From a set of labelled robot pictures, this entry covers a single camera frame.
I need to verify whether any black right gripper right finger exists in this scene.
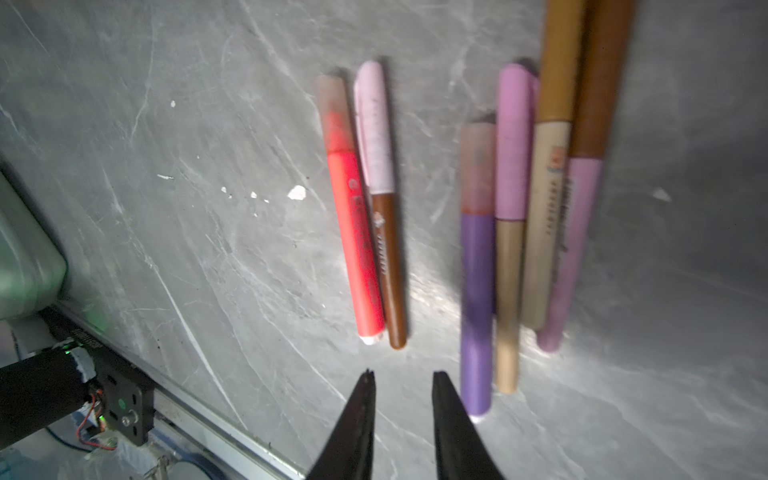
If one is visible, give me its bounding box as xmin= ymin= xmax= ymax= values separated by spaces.
xmin=432 ymin=371 xmax=503 ymax=479

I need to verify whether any pink cap brown pen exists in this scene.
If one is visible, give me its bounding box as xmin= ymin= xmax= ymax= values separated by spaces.
xmin=353 ymin=60 xmax=408 ymax=350

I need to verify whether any beige capybara pen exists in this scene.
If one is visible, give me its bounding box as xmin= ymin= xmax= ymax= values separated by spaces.
xmin=520 ymin=0 xmax=587 ymax=331

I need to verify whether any pale green sponge block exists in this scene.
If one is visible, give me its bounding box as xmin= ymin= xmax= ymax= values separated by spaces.
xmin=1 ymin=178 xmax=67 ymax=321

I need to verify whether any purple highlighter pen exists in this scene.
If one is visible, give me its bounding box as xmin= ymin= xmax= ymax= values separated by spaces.
xmin=460 ymin=122 xmax=496 ymax=422

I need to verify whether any lilac cap beige pen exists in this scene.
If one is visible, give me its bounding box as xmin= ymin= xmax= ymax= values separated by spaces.
xmin=495 ymin=63 xmax=536 ymax=394

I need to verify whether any pink highlighter pen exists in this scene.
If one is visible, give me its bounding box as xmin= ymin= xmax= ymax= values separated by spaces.
xmin=316 ymin=75 xmax=386 ymax=345

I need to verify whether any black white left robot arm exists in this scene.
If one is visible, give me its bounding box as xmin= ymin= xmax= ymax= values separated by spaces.
xmin=1 ymin=347 xmax=96 ymax=449

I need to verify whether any brown lilac pen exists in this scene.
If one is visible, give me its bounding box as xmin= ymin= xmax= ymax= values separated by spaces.
xmin=536 ymin=0 xmax=636 ymax=353

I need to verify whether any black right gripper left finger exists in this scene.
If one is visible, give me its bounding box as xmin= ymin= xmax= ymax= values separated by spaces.
xmin=306 ymin=370 xmax=376 ymax=480

